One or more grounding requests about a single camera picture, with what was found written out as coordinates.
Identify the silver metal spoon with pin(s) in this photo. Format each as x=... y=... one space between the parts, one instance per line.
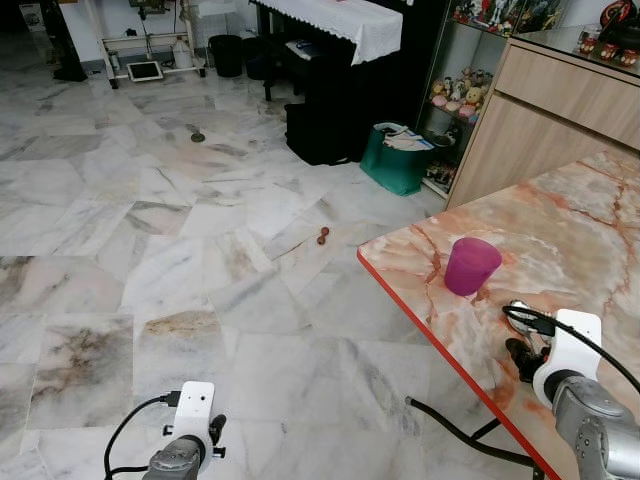
x=527 y=304

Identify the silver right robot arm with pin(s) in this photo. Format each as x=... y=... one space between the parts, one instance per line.
x=600 y=430

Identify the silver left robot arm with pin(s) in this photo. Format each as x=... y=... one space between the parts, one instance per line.
x=175 y=460

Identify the purple plastic cup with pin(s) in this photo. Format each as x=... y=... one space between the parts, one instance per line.
x=470 y=265

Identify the marble pattern folding table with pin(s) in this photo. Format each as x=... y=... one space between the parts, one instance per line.
x=560 y=250

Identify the small brown object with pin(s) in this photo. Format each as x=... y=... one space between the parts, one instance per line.
x=322 y=237

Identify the glass display shelf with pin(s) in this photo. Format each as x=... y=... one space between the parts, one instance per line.
x=450 y=140

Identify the green shopping bag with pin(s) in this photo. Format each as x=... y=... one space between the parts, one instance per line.
x=395 y=165

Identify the light wooden cabinet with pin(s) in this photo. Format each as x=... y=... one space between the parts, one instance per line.
x=540 y=120

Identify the yellow plush toy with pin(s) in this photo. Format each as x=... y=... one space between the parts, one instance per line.
x=474 y=97

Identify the black piano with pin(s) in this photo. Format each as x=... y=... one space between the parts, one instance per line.
x=400 y=90

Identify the small round grey object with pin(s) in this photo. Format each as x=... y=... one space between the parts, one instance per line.
x=197 y=136

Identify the black bag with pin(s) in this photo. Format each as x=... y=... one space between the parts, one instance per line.
x=320 y=135

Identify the red black figurine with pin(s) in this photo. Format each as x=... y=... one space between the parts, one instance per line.
x=620 y=25

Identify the white framed tablet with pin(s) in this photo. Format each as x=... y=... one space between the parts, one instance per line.
x=144 y=71

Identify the white lace cloth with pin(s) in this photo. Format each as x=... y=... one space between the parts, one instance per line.
x=350 y=25

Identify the black waste bin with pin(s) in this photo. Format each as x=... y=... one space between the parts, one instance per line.
x=226 y=55

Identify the white plastic bottle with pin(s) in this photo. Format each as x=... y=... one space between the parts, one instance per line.
x=182 y=55

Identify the white metal rack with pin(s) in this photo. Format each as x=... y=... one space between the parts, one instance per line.
x=150 y=45

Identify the black floor stand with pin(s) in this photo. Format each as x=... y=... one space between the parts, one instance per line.
x=65 y=50

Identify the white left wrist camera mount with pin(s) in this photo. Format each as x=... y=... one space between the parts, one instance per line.
x=193 y=405

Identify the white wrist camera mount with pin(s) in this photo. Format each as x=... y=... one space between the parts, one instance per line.
x=575 y=340
x=193 y=405

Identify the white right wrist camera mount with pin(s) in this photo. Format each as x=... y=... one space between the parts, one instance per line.
x=575 y=340

